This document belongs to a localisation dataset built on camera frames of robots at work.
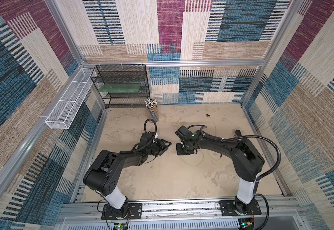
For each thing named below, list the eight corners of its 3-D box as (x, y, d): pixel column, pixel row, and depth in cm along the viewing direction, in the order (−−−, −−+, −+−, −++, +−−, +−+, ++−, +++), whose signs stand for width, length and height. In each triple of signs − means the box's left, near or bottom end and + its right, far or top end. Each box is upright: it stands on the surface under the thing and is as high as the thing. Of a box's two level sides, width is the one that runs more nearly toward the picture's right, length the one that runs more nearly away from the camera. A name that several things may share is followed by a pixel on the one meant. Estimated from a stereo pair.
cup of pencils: (150, 123, 111) (147, 106, 96) (148, 117, 115) (145, 99, 101) (159, 121, 112) (157, 104, 98) (157, 115, 117) (155, 97, 102)
